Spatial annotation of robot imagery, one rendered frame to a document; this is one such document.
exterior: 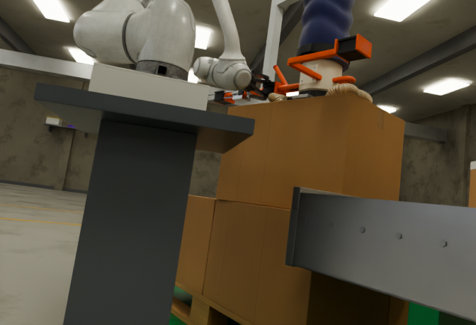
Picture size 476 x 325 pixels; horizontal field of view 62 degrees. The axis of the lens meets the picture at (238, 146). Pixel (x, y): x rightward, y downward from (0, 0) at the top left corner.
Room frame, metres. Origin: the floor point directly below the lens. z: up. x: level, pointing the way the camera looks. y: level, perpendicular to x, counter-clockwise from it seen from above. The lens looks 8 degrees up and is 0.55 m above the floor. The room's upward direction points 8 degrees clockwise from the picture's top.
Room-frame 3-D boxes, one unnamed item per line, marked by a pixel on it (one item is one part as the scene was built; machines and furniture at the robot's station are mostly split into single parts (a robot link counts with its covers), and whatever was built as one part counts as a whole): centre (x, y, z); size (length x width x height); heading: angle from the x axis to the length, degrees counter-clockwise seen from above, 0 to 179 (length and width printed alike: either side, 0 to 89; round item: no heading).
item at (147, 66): (1.12, 0.25, 0.87); 0.22 x 0.18 x 0.06; 12
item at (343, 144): (1.58, -0.28, 0.74); 0.60 x 0.40 x 0.40; 43
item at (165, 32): (1.14, 0.26, 1.01); 0.18 x 0.16 x 0.22; 73
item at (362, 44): (1.19, -0.32, 1.07); 0.09 x 0.08 x 0.05; 133
